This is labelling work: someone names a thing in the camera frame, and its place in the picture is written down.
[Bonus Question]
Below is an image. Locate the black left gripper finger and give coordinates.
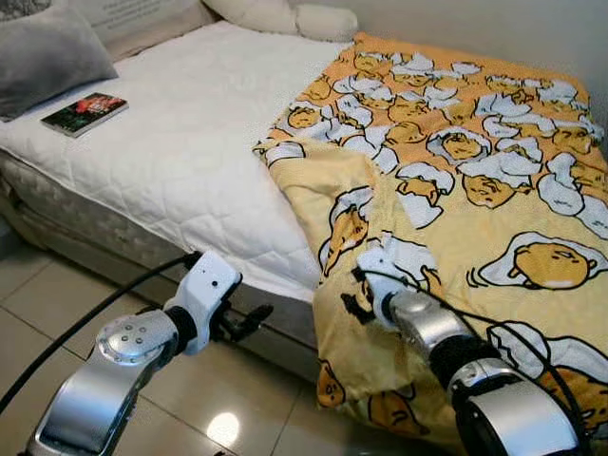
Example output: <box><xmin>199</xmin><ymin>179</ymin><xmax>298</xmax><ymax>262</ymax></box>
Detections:
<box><xmin>233</xmin><ymin>302</ymin><xmax>275</xmax><ymax>338</ymax></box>

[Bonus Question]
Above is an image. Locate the yellow egg-print blanket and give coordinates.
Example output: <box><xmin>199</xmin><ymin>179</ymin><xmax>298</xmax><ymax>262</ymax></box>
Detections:
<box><xmin>252</xmin><ymin>33</ymin><xmax>608</xmax><ymax>455</ymax></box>

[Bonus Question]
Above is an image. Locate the dark book with red cover art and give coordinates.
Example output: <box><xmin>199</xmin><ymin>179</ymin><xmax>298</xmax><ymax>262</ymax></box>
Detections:
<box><xmin>41</xmin><ymin>92</ymin><xmax>129</xmax><ymax>139</ymax></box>

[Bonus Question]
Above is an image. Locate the grey pillow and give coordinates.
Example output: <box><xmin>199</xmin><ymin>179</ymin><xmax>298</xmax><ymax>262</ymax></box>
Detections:
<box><xmin>0</xmin><ymin>5</ymin><xmax>120</xmax><ymax>123</ymax></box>

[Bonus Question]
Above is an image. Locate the grey quilted bed base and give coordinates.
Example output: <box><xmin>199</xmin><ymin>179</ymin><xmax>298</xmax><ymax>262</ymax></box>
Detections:
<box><xmin>0</xmin><ymin>152</ymin><xmax>319</xmax><ymax>381</ymax></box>

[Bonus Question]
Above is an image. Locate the white quilted mattress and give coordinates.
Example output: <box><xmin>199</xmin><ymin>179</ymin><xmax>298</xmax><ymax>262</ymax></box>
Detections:
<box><xmin>0</xmin><ymin>21</ymin><xmax>357</xmax><ymax>303</ymax></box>

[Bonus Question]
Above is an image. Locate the beige bolster pillow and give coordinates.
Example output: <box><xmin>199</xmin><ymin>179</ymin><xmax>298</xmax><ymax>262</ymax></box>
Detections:
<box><xmin>202</xmin><ymin>0</ymin><xmax>360</xmax><ymax>44</ymax></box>

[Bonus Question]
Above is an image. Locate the grey printed headboard cushion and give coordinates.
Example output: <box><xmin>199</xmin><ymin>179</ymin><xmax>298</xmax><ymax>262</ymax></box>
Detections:
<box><xmin>71</xmin><ymin>0</ymin><xmax>218</xmax><ymax>63</ymax></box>

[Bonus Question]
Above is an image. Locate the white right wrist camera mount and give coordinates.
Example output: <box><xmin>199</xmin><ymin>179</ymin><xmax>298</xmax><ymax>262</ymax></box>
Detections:
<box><xmin>356</xmin><ymin>242</ymin><xmax>419</xmax><ymax>324</ymax></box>

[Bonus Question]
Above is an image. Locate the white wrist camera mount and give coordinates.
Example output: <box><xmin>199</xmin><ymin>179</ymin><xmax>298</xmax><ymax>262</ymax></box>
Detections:
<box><xmin>356</xmin><ymin>242</ymin><xmax>419</xmax><ymax>324</ymax></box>
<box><xmin>166</xmin><ymin>250</ymin><xmax>243</xmax><ymax>357</ymax></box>

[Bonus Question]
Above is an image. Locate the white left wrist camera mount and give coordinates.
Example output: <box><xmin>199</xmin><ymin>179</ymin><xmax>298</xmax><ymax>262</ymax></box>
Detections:
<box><xmin>166</xmin><ymin>250</ymin><xmax>243</xmax><ymax>357</ymax></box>

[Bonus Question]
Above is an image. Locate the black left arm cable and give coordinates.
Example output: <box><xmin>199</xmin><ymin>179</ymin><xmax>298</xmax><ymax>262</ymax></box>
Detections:
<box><xmin>0</xmin><ymin>252</ymin><xmax>202</xmax><ymax>414</ymax></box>

